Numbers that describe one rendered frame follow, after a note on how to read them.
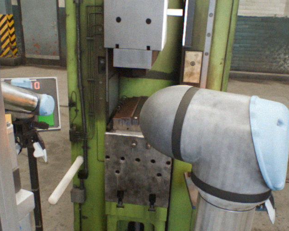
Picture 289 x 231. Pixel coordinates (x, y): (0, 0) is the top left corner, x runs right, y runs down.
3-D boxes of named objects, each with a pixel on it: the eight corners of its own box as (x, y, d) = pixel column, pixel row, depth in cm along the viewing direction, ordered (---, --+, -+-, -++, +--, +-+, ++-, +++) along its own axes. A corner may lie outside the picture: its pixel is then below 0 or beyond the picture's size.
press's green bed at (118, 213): (162, 268, 189) (167, 207, 173) (105, 260, 193) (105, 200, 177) (166, 212, 241) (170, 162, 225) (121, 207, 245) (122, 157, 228)
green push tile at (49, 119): (54, 125, 152) (52, 111, 153) (38, 126, 149) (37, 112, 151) (54, 126, 153) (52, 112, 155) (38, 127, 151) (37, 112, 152)
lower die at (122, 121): (147, 132, 164) (148, 118, 161) (113, 129, 166) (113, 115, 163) (154, 108, 204) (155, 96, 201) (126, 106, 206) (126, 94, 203)
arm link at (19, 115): (23, 102, 122) (38, 105, 120) (24, 112, 124) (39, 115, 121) (8, 107, 116) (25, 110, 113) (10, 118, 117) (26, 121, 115)
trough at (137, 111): (139, 119, 162) (139, 117, 162) (130, 118, 163) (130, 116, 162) (147, 98, 202) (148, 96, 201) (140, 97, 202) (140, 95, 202)
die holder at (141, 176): (168, 208, 173) (173, 139, 157) (104, 200, 176) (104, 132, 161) (171, 161, 225) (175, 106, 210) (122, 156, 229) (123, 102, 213)
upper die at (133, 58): (151, 69, 152) (152, 50, 149) (113, 66, 154) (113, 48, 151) (157, 56, 191) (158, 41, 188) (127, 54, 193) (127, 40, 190)
